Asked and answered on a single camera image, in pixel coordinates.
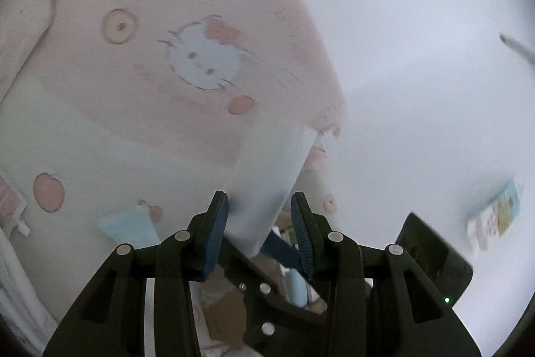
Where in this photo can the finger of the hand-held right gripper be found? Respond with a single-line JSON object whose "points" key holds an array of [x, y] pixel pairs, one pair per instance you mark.
{"points": [[267, 307]]}

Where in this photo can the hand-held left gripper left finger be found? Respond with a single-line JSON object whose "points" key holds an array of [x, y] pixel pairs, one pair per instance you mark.
{"points": [[215, 240]]}

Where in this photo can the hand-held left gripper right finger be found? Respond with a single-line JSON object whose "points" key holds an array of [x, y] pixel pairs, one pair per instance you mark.
{"points": [[301, 240]]}

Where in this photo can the brown cardboard box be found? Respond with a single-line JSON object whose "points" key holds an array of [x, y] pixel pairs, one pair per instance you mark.
{"points": [[225, 311]]}

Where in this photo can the white paper roll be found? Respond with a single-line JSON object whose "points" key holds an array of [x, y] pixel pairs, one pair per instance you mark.
{"points": [[267, 181]]}

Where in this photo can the small colourful printed box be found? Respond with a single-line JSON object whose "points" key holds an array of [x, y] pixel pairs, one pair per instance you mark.
{"points": [[499, 215]]}

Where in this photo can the pink printed bed bumper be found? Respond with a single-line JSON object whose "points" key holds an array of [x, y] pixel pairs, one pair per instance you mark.
{"points": [[167, 47]]}

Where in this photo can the pink white packet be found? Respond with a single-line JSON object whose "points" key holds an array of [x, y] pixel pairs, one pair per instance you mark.
{"points": [[10, 206]]}

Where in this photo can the pale pink pillow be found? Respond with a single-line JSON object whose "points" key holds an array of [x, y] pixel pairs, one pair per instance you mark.
{"points": [[25, 26]]}

